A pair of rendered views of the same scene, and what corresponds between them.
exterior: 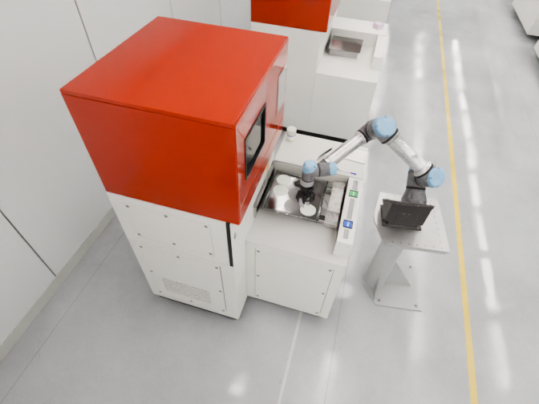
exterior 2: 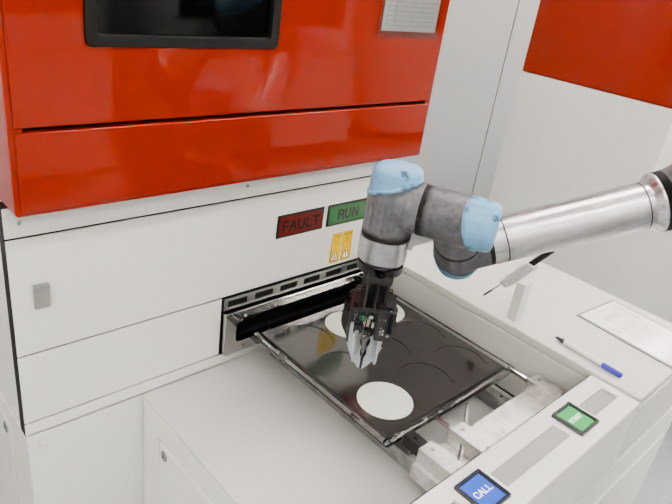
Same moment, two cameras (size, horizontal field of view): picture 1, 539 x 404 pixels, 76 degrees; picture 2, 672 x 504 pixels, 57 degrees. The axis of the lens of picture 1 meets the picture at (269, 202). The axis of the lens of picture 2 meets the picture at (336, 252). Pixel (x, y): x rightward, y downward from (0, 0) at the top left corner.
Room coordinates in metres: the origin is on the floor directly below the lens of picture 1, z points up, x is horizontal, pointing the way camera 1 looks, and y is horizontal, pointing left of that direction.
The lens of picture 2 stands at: (0.62, -0.57, 1.58)
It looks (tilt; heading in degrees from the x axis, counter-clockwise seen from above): 26 degrees down; 30
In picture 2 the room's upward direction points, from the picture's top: 8 degrees clockwise
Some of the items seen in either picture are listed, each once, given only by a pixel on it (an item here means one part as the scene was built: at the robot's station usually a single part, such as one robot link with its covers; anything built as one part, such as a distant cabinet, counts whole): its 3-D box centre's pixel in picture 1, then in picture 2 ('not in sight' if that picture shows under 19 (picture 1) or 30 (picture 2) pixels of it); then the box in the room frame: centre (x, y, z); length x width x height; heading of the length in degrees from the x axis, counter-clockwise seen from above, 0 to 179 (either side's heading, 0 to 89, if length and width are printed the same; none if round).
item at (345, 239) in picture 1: (348, 215); (522, 486); (1.42, -0.51, 0.89); 0.55 x 0.09 x 0.14; 166
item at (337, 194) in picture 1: (334, 204); (495, 439); (1.52, -0.43, 0.87); 0.36 x 0.08 x 0.03; 166
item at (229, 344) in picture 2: (264, 188); (309, 305); (1.61, 0.04, 0.89); 0.44 x 0.02 x 0.10; 166
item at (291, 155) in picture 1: (321, 160); (529, 321); (1.92, -0.36, 0.89); 0.62 x 0.35 x 0.14; 76
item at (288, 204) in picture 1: (295, 194); (383, 351); (1.57, -0.17, 0.90); 0.34 x 0.34 x 0.01; 76
